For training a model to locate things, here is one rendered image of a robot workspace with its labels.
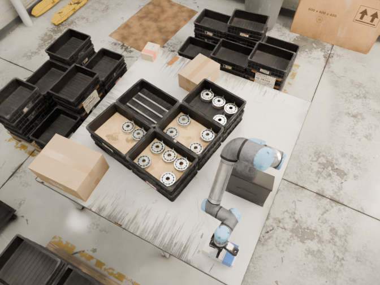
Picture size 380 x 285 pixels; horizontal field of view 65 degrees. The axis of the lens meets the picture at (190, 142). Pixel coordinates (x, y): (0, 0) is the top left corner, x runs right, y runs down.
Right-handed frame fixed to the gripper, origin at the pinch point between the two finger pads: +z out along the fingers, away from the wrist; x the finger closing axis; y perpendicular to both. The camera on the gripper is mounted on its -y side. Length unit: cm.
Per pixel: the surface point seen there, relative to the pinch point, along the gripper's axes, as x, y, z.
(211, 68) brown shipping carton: -127, 67, -8
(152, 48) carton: -134, 130, 0
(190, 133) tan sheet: -64, 54, -5
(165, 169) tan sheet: -30, 56, -5
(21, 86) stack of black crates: -57, 239, 27
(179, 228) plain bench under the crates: -1.1, 30.1, 7.9
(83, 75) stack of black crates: -96, 193, 28
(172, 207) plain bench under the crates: -11.5, 41.1, 7.8
